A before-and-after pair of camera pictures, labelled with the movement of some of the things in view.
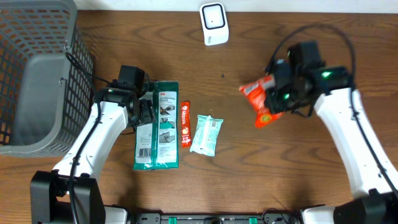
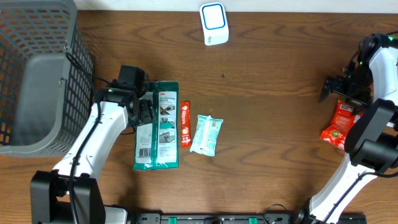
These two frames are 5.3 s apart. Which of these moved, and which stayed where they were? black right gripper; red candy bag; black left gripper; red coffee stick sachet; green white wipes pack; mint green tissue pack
Moved: red candy bag; black right gripper
Stayed: black left gripper; red coffee stick sachet; green white wipes pack; mint green tissue pack
